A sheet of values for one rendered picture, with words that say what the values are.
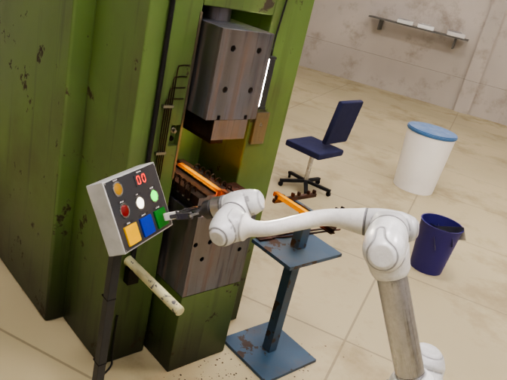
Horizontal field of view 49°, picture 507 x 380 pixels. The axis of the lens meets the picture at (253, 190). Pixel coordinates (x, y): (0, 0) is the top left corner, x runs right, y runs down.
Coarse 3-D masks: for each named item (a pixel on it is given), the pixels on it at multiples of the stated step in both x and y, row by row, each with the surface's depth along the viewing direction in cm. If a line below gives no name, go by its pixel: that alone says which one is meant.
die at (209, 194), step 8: (184, 160) 300; (176, 168) 287; (192, 168) 291; (176, 176) 279; (184, 176) 279; (192, 176) 280; (208, 176) 286; (176, 184) 274; (184, 184) 273; (192, 184) 273; (200, 184) 275; (216, 184) 278; (192, 192) 266; (200, 192) 268; (208, 192) 267; (216, 192) 267; (192, 200) 265; (200, 200) 262
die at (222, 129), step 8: (184, 120) 263; (192, 120) 259; (200, 120) 254; (216, 120) 248; (224, 120) 251; (232, 120) 254; (240, 120) 257; (192, 128) 259; (200, 128) 255; (208, 128) 251; (216, 128) 250; (224, 128) 253; (232, 128) 256; (240, 128) 259; (208, 136) 251; (216, 136) 252; (224, 136) 255; (232, 136) 258; (240, 136) 262
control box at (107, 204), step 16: (112, 176) 213; (128, 176) 215; (96, 192) 204; (112, 192) 206; (128, 192) 214; (144, 192) 222; (160, 192) 232; (96, 208) 206; (112, 208) 204; (128, 208) 212; (144, 208) 221; (112, 224) 205; (128, 224) 211; (112, 240) 207; (144, 240) 217
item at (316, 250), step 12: (252, 240) 296; (276, 240) 301; (288, 240) 304; (312, 240) 310; (276, 252) 288; (288, 252) 291; (300, 252) 294; (312, 252) 297; (324, 252) 300; (336, 252) 303; (288, 264) 279; (300, 264) 282; (312, 264) 288
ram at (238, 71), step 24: (216, 24) 234; (240, 24) 254; (216, 48) 233; (240, 48) 239; (264, 48) 248; (192, 72) 247; (216, 72) 236; (240, 72) 245; (264, 72) 254; (192, 96) 248; (216, 96) 242; (240, 96) 251
